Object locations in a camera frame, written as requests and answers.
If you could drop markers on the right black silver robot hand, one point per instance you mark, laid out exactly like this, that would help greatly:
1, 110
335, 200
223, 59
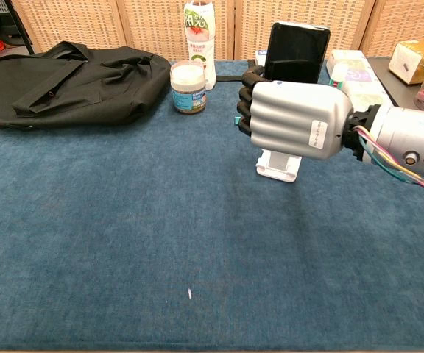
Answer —
293, 117

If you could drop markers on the black smartphone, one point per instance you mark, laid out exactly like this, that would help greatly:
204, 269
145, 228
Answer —
296, 51

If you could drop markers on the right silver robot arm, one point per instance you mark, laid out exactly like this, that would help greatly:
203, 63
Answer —
410, 136

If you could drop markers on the white phone stand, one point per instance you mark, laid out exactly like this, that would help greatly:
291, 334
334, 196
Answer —
278, 170

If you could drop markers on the correction tape blister pack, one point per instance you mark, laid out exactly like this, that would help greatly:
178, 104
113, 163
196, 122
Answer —
260, 55

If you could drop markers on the wrapped tissue packet bundle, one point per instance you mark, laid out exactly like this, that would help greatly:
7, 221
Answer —
363, 73

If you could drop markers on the black tray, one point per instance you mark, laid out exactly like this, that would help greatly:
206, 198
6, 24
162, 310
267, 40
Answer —
385, 77

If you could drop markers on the jar with white lid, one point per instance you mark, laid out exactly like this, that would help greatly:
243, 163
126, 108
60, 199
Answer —
188, 92

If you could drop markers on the drink bottle with orange cap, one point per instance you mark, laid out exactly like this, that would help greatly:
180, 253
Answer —
199, 40

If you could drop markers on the gold tissue box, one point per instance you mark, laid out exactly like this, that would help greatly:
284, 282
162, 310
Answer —
414, 59

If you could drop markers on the wicker folding screen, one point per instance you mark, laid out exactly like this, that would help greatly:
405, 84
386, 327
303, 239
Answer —
153, 25

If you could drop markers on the blue table mat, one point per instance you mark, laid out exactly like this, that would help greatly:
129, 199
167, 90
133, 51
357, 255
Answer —
123, 220

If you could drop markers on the small white scrap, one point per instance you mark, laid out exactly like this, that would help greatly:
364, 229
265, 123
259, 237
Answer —
189, 293

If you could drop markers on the black fabric bag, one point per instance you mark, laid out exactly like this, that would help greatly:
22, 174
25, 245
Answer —
68, 84

